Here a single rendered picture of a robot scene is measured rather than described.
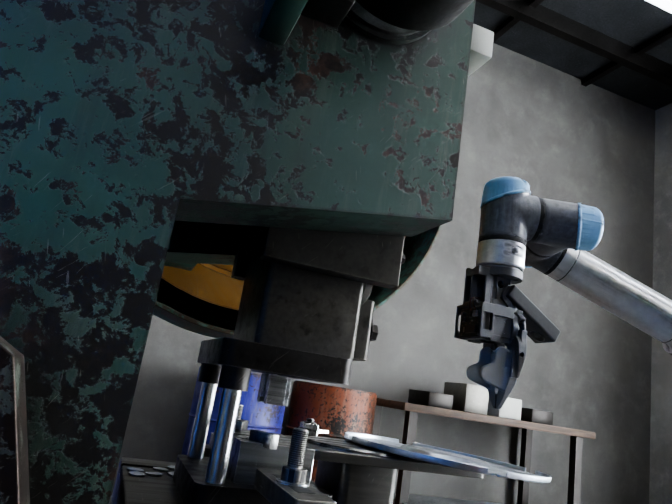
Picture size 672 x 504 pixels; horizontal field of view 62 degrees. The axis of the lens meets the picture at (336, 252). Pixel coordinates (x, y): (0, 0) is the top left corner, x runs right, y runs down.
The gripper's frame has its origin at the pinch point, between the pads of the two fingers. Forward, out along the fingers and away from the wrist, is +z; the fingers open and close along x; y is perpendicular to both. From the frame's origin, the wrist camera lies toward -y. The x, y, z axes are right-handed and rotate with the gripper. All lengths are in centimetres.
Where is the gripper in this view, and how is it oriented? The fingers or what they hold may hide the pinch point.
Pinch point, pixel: (501, 400)
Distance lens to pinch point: 92.0
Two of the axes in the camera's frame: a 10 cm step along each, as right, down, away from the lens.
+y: -9.3, -2.2, -3.1
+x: 3.5, -1.8, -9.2
